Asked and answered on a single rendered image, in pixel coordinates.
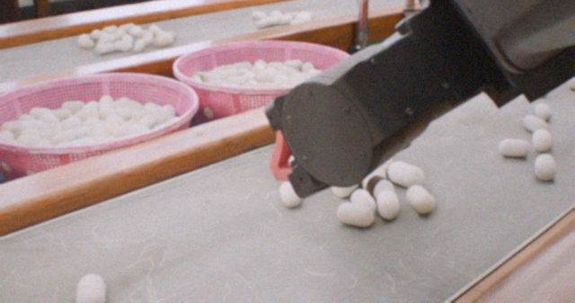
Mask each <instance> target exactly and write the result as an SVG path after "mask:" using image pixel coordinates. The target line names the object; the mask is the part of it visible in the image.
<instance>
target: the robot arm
mask: <svg viewBox="0 0 575 303"><path fill-rule="evenodd" d="M419 2H420V10H419V11H418V12H416V13H414V14H412V15H409V16H407V17H405V18H404V19H402V20H401V21H400V23H399V24H398V25H397V26H396V27H395V29H396V30H397V33H395V34H394V35H393V36H391V37H390V38H388V39H387V40H385V42H384V43H382V44H381V45H376V46H371V47H368V48H366V49H363V50H361V51H360V52H357V53H355V54H354V55H352V56H350V57H348V58H347V59H345V60H343V61H341V62H340V63H338V64H336V65H334V66H332V67H329V68H327V69H325V70H324V71H322V72H321V74H319V75H316V76H313V77H311V78H309V79H308V80H306V81H304V82H302V83H300V84H298V85H296V87H295V88H292V89H291V90H290V91H289V93H288V94H283V95H280V96H277V97H275V98H274V100H273V101H272V102H269V103H268V104H267V105H266V106H265V107H264V114H265V116H266V118H267V120H268V122H269V124H270V125H271V127H272V129H273V131H274V132H276V131H277V139H276V144H275V147H274V150H273V154H272V157H271V160H270V164H269V167H270V169H271V171H272V173H273V175H274V177H275V179H276V180H278V181H284V182H290V185H291V187H292V189H293V191H295V193H296V195H297V197H298V198H299V199H302V200H303V199H307V198H309V197H311V195H313V194H316V193H317V192H321V191H325V190H327V189H330V188H332V187H337V188H349V187H352V186H355V185H358V183H360V182H361V181H363V180H364V179H365V178H367V177H368V176H370V175H371V174H372V173H373V172H374V171H375V170H376V169H377V168H379V167H380V166H381V165H384V164H385V163H386V162H388V161H389V159H390V158H392V157H393V156H394V155H397V154H398V153H400V152H402V151H403V150H405V149H407V148H409V146H410V144H411V142H413V141H414V140H415V139H416V138H418V137H419V136H421V134H422V133H423V132H424V131H425V130H426V129H427V127H429V125H430V123H432V122H434V121H435V120H436V119H438V118H440V117H441V116H443V115H445V114H447V113H450V112H451V111H453V110H455V109H456V108H458V107H460V106H462V104H463V103H465V102H468V101H469V100H471V99H473V98H475V97H476V96H478V95H480V94H482V93H485V94H486V95H487V96H488V97H489V98H490V99H492V102H493V103H494V104H495V106H496V107H497V108H498V109H499V108H501V107H502V106H504V105H506V104H508V103H509V102H512V101H513V100H516V98H518V97H519V96H520V95H522V94H524V96H525V97H526V99H527V100H528V102H529V103H533V102H535V101H537V100H539V99H540V98H542V97H544V96H546V95H547V94H549V92H551V91H552V90H553V89H555V88H557V87H559V86H560V85H563V84H565V83H566V82H568V81H570V80H571V79H572V78H573V77H575V0H419ZM291 156H292V157H293V158H295V160H292V161H291V162H290V164H289V162H288V161H289V158H290V157H291Z"/></svg>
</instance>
